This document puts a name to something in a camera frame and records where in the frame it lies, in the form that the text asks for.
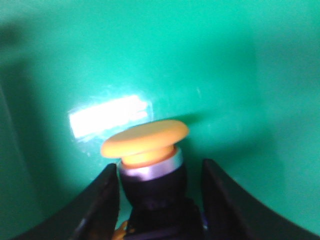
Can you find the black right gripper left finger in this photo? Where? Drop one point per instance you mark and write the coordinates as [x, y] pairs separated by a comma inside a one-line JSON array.
[[92, 215]]

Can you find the green plastic bin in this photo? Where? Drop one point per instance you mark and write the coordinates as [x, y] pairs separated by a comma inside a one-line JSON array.
[[244, 75]]

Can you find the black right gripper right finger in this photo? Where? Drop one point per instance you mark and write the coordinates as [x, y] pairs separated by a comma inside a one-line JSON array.
[[231, 213]]

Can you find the yellow mushroom push button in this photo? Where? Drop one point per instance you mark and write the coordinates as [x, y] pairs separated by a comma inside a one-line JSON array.
[[154, 179]]

